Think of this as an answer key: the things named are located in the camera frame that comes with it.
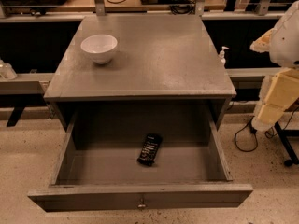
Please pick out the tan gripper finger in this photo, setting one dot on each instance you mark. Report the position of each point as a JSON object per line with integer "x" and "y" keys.
{"x": 277, "y": 94}
{"x": 263, "y": 43}

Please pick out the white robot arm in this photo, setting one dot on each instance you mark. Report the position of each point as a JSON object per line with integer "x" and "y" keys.
{"x": 284, "y": 49}

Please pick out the white ceramic bowl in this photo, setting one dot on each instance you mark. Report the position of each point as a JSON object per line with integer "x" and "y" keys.
{"x": 99, "y": 48}

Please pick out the white pump dispenser bottle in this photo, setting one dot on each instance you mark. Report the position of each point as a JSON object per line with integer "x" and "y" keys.
{"x": 222, "y": 54}

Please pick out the small metal drawer knob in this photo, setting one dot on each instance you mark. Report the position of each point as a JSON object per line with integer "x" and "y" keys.
{"x": 141, "y": 205}

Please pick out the black rxbar chocolate bar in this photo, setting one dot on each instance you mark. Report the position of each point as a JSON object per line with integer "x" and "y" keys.
{"x": 150, "y": 148}

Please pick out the black stand leg with caster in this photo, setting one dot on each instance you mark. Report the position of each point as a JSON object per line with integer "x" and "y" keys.
{"x": 283, "y": 135}

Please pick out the grey open top drawer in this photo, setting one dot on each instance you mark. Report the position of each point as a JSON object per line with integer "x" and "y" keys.
{"x": 98, "y": 169}

